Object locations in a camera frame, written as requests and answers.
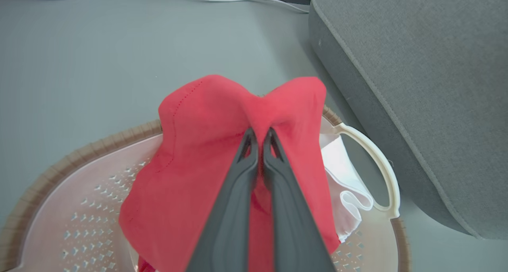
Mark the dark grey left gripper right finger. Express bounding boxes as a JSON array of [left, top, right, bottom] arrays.
[[263, 127, 337, 272]]

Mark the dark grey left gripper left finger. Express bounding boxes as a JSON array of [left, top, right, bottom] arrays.
[[186, 127, 259, 272]]

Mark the red cloth garment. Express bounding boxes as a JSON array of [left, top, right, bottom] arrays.
[[118, 74, 341, 272]]

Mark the white cloth garment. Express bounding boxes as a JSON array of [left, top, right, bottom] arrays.
[[319, 133, 374, 243]]

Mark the cream plastic laundry basket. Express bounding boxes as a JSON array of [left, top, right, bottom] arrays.
[[0, 105, 411, 272]]

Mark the grey fabric sofa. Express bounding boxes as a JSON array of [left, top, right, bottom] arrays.
[[309, 0, 508, 241]]

